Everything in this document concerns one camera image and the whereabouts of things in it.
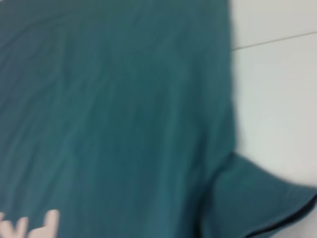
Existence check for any teal t-shirt with FREE print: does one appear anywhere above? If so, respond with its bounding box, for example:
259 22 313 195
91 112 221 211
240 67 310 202
0 0 317 238

